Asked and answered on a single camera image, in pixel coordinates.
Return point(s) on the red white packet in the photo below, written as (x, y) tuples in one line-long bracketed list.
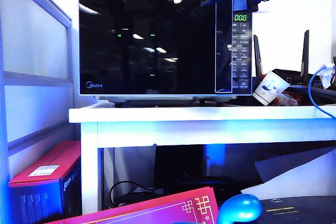
[(287, 99)]

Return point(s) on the white foam sheet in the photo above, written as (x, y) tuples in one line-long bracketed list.
[(296, 180)]

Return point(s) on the black box with gold print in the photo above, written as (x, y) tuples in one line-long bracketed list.
[(296, 211)]

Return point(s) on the black glass microwave door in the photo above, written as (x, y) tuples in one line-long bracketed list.
[(144, 51)]

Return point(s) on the white table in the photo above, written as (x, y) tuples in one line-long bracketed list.
[(183, 115)]

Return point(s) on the pink gift box gold pattern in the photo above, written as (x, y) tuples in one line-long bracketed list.
[(152, 212)]

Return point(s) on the black Midea microwave oven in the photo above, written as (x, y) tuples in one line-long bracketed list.
[(241, 51)]

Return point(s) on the red black cardboard box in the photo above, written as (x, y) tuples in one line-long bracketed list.
[(44, 161)]

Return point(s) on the black router with antennas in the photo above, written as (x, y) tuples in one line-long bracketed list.
[(296, 75)]

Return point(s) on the white tape tag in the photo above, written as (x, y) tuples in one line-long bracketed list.
[(327, 77)]

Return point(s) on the shiny blue oval object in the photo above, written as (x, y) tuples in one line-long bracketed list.
[(239, 208)]

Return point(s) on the white framed partition panel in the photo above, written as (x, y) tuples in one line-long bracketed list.
[(36, 82)]

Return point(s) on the white paper cup blue print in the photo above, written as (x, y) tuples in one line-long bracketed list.
[(269, 87)]

